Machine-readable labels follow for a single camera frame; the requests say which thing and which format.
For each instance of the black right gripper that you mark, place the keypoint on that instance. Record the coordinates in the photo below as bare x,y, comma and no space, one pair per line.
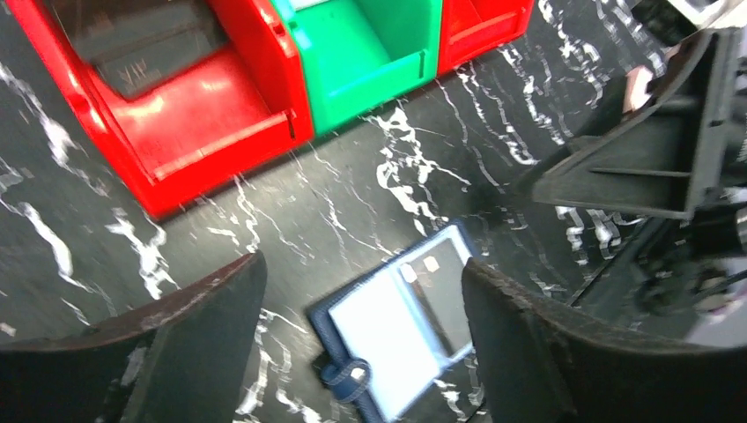
672,159

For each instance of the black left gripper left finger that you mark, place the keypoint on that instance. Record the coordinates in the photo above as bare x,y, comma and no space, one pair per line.
181,358

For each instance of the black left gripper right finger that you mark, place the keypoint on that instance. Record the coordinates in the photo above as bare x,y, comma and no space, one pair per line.
543,361

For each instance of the blue leather card holder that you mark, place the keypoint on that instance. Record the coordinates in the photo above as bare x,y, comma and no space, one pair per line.
382,358

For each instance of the black card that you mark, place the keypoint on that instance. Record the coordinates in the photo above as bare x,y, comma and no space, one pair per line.
433,273
135,46

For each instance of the small white pink object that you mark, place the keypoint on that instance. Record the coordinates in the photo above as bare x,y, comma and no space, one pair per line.
636,88

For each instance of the right red plastic bin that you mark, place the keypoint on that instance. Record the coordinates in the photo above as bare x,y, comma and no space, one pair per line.
470,28

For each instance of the red plastic bin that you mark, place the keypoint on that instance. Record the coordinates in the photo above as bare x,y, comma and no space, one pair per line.
470,28
239,108

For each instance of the left red plastic bin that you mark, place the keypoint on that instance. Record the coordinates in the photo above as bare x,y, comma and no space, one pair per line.
239,108

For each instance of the green plastic bin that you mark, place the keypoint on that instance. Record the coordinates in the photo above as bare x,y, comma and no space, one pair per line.
358,54

